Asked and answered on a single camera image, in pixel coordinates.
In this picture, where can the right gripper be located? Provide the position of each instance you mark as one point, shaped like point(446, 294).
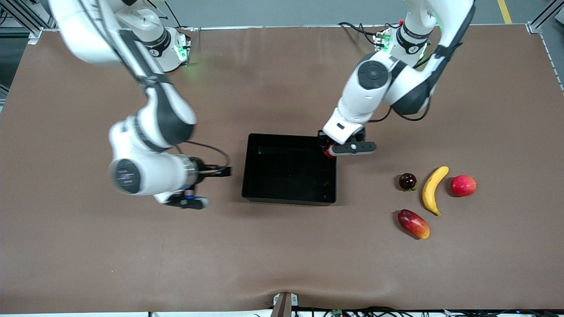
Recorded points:
point(206, 168)

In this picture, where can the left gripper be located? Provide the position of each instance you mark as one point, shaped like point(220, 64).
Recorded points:
point(323, 141)

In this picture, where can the black plastic box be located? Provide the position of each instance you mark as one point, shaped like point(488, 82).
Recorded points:
point(286, 171)

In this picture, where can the yellow banana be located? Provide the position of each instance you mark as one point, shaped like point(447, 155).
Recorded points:
point(431, 189)

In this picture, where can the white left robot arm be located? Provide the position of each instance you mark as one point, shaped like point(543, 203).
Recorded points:
point(365, 99)

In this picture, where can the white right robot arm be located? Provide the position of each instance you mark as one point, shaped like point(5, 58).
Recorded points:
point(163, 114)

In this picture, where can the dark purple mangosteen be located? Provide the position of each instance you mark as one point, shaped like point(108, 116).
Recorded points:
point(407, 181)

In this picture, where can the brown table mat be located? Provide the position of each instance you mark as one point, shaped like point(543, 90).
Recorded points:
point(282, 246)

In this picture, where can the red yellow mango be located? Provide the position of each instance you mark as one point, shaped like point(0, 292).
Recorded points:
point(413, 224)

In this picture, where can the red peach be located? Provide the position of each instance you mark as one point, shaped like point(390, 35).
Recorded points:
point(463, 186)

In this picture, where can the yellow floor tape strip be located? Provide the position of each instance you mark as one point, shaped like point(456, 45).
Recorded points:
point(504, 11)

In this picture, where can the aluminium frame profile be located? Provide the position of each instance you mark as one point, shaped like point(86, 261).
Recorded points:
point(22, 17)
point(544, 17)

